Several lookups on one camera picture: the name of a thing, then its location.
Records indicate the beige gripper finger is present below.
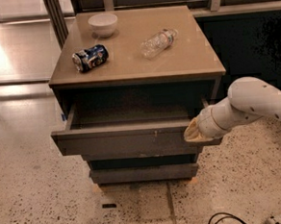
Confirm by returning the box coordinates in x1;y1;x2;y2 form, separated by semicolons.
184;117;211;143

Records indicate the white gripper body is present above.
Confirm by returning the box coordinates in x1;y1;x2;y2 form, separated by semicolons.
196;105;229;140

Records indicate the grey top drawer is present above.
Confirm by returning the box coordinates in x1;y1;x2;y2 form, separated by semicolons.
51;106;221;156

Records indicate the grey drawer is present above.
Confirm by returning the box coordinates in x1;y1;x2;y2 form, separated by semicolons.
51;106;221;156
81;145;205;163
89;163;198;185

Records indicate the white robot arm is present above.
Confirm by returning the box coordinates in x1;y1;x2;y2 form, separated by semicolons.
184;77;281;142

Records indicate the grey bottom drawer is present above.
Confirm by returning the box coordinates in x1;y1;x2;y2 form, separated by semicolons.
89;163;198;185

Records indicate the grey drawer cabinet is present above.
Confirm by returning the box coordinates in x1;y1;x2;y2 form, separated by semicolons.
43;2;234;191

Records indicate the grey middle drawer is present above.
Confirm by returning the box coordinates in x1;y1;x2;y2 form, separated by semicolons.
81;145;205;163

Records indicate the dark low cabinet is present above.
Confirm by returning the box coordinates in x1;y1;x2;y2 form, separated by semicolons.
195;10;281;99

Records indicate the clear plastic water bottle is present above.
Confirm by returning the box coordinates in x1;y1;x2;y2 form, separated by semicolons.
140;28;178;60

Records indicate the blue crushed soda can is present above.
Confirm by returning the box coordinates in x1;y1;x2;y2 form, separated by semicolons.
72;44;109;73

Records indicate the white ceramic bowl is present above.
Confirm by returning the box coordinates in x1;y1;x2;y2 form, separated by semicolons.
88;13;117;37

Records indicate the black floor cable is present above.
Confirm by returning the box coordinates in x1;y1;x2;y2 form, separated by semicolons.
206;210;251;224

